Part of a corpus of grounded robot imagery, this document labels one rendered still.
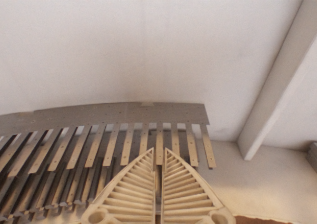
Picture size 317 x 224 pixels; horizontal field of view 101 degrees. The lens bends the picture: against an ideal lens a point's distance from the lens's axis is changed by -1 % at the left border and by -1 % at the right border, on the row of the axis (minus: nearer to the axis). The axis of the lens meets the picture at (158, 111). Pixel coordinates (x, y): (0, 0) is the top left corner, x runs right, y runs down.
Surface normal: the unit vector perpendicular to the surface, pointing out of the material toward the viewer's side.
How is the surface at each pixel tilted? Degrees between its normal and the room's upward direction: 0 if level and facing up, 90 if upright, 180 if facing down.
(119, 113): 0
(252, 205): 0
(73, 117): 0
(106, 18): 90
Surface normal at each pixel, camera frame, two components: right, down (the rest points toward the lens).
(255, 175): 0.00, -0.81
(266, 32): -0.11, 0.58
